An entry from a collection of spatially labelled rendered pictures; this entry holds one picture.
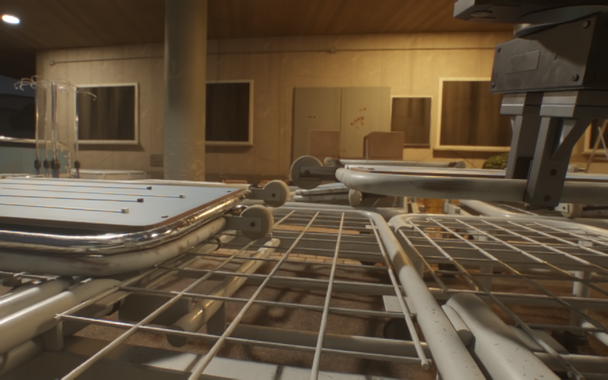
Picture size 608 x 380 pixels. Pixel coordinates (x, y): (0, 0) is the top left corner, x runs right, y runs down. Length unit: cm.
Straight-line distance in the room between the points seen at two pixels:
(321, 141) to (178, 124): 213
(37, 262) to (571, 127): 54
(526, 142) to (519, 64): 7
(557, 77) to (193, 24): 511
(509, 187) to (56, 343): 45
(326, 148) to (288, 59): 331
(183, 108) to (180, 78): 43
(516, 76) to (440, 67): 651
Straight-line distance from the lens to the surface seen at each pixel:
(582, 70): 30
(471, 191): 33
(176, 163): 489
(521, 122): 37
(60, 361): 40
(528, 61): 36
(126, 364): 35
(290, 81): 674
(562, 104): 33
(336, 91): 653
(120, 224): 46
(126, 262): 41
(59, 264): 43
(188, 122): 490
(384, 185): 32
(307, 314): 143
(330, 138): 395
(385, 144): 403
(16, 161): 300
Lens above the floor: 63
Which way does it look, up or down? 4 degrees down
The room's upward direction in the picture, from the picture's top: 2 degrees clockwise
